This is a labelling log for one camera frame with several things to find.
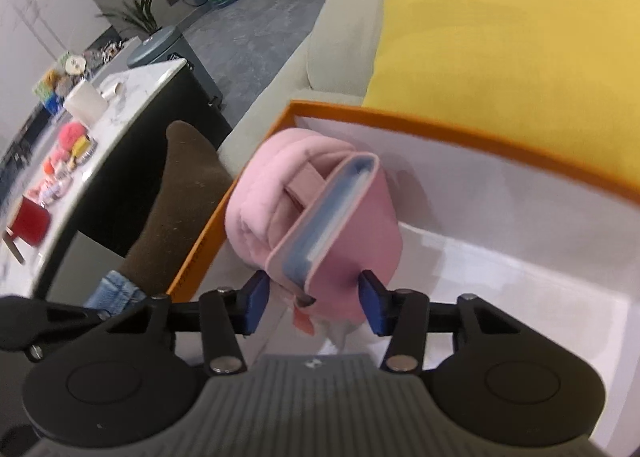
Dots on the green potted plant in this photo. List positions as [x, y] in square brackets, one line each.
[142, 12]

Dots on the pink plush ball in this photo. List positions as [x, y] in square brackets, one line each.
[72, 134]

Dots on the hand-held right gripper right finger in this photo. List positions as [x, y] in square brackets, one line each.
[374, 304]

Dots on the white marble table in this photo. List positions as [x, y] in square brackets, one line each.
[135, 87]

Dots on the yellow pillow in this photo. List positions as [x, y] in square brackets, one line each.
[500, 47]

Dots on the pink fabric pouch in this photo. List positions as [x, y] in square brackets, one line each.
[350, 237]

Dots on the colorful snack box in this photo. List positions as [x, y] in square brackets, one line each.
[50, 87]

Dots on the orange cardboard box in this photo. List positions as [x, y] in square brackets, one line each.
[450, 133]

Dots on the grey trash bin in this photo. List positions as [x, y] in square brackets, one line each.
[160, 44]

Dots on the small pink white toys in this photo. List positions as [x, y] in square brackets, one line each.
[52, 189]

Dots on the beige sofa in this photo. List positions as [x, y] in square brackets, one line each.
[325, 37]

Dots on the round white green lid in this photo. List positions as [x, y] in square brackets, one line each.
[75, 64]

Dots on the red cup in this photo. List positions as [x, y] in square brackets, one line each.
[30, 222]

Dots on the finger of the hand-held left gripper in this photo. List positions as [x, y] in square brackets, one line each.
[50, 312]

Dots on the person's brown socked foot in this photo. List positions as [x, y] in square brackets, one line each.
[175, 197]

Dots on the white cup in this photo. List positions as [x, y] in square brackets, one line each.
[85, 102]

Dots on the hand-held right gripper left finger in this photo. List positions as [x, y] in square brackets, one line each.
[257, 304]

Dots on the small yellow toy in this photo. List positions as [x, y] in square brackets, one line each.
[82, 151]

